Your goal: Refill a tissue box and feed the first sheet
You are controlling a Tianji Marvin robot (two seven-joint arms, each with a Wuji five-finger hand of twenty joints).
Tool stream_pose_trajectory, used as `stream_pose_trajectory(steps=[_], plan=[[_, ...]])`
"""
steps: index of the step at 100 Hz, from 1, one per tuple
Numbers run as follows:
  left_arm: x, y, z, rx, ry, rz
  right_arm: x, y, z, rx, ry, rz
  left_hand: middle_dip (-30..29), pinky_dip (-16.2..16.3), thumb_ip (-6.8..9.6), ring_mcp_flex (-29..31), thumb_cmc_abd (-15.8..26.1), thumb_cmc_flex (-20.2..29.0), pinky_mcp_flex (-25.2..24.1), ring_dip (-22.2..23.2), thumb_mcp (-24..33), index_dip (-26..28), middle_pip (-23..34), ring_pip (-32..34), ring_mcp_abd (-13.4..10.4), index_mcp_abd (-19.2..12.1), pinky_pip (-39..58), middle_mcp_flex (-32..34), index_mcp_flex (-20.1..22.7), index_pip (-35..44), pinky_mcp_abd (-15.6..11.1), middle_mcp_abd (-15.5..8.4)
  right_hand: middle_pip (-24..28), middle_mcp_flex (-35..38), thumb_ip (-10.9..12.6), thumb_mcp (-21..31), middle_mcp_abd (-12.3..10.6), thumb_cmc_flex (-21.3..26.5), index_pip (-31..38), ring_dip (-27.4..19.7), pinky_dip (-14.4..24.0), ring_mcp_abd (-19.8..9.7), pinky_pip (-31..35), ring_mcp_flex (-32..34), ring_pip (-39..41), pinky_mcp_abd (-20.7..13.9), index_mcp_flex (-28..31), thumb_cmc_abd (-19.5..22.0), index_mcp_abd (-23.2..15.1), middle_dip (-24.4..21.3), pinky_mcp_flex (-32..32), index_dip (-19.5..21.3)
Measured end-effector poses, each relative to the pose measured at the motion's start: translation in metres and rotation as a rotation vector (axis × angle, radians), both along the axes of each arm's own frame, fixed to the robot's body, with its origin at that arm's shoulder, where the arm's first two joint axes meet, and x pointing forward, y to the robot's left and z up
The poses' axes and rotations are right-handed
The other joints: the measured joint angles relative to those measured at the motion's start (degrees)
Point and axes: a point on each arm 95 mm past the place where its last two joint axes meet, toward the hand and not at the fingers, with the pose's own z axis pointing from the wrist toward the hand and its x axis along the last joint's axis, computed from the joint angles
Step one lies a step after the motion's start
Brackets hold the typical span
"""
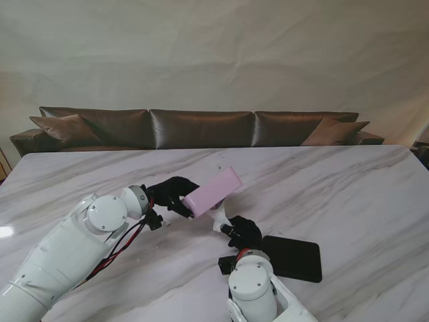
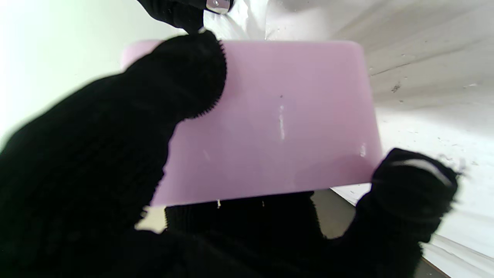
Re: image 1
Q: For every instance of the black tissue box base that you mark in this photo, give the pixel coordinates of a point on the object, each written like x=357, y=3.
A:
x=295, y=260

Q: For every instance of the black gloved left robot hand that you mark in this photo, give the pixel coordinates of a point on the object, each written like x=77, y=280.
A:
x=171, y=194

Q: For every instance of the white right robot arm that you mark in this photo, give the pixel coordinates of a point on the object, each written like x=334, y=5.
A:
x=261, y=288

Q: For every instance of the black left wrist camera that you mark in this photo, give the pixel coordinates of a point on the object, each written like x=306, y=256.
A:
x=154, y=219

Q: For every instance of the brown leather sofa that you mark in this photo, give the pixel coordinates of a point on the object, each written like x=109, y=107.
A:
x=201, y=131

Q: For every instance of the dark furniture piece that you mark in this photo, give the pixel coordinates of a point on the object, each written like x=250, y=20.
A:
x=421, y=147

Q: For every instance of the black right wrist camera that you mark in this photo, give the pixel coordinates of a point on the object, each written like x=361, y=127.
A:
x=227, y=265

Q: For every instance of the white tissue sheet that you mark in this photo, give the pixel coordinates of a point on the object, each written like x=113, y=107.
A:
x=219, y=218

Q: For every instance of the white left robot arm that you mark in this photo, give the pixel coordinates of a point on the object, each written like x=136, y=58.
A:
x=67, y=248

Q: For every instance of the brown throw pillow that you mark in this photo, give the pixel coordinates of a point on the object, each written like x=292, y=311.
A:
x=332, y=132
x=67, y=131

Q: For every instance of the wooden furniture piece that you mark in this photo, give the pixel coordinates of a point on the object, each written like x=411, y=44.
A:
x=2, y=164

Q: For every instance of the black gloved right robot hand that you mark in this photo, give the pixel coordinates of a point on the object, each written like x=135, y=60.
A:
x=246, y=231

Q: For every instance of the brown sofa back cushion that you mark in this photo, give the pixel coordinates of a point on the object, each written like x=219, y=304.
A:
x=201, y=129
x=288, y=129
x=117, y=127

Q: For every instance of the pink tissue box cover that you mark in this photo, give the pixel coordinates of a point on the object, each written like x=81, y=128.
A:
x=214, y=192

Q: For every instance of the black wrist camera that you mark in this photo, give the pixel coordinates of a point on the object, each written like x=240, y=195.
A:
x=227, y=265
x=154, y=219

